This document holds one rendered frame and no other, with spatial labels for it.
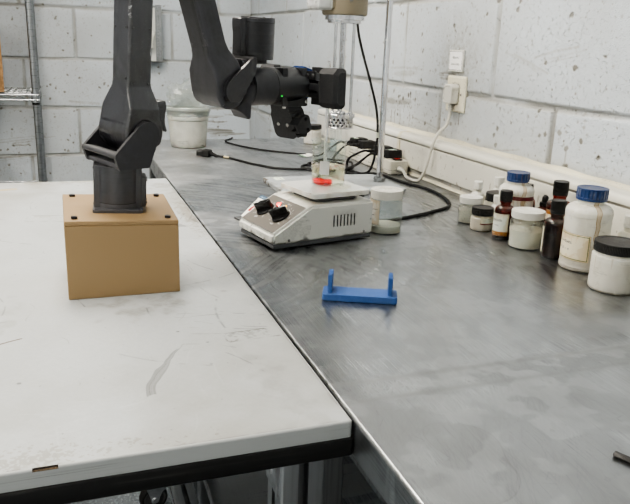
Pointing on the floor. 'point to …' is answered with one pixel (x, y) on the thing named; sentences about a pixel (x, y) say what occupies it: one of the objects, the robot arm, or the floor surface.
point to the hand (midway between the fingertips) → (322, 84)
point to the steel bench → (440, 349)
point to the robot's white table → (134, 372)
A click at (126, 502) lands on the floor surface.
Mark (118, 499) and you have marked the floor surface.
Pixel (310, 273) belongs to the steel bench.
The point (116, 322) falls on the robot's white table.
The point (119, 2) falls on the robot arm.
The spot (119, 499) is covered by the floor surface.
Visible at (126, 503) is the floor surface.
